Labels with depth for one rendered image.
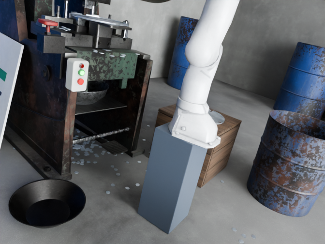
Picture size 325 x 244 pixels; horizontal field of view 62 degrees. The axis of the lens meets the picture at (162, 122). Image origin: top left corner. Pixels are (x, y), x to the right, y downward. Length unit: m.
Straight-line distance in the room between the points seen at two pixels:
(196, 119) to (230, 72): 3.69
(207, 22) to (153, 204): 0.78
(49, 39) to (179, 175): 0.76
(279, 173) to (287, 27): 3.10
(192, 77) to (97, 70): 0.56
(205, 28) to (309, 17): 3.45
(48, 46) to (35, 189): 0.63
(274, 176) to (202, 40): 0.93
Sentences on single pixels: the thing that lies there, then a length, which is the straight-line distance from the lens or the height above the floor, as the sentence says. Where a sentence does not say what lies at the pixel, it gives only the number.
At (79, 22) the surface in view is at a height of 0.75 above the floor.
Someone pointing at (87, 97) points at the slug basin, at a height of 0.38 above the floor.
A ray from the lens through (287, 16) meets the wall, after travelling 4.44.
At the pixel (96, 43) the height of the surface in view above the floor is 0.67.
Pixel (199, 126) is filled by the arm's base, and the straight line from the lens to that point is 1.04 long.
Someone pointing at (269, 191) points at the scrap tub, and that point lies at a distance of 1.66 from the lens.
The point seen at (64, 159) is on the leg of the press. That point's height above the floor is 0.12.
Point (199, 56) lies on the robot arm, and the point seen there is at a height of 0.77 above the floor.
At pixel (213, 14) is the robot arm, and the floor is 0.91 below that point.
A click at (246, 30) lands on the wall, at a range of 4.63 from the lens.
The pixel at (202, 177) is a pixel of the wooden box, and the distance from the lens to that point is 1.60.
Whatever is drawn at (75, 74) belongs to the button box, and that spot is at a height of 0.57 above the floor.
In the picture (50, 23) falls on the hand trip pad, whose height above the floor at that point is 0.75.
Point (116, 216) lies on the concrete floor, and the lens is 1.32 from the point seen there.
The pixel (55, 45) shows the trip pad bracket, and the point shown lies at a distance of 1.25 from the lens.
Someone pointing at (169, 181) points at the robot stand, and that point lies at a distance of 1.15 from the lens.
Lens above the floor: 0.89
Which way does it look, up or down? 22 degrees down
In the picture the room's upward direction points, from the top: 12 degrees clockwise
